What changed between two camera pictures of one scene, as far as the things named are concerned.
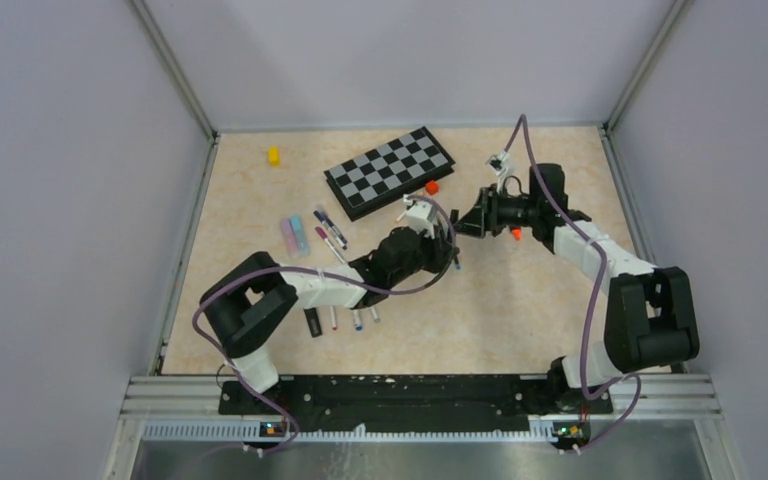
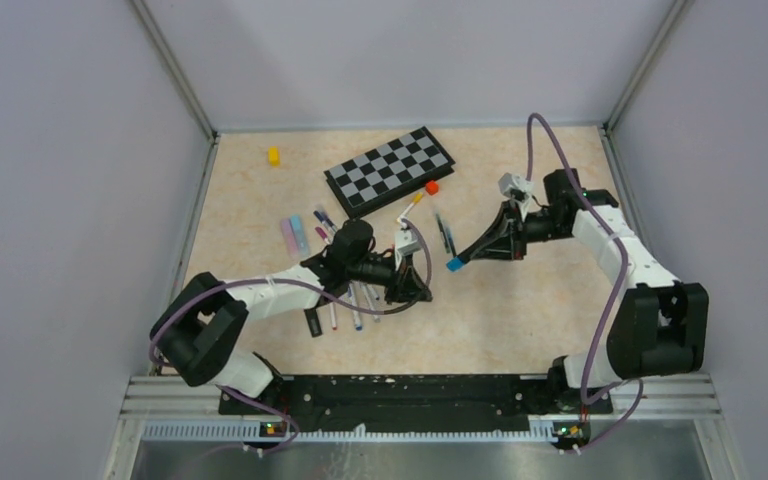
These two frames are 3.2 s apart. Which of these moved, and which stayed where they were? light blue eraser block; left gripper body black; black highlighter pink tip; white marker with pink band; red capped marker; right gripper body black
Moved: right gripper body black; left gripper body black
Stayed: white marker with pink band; light blue eraser block; red capped marker; black highlighter pink tip
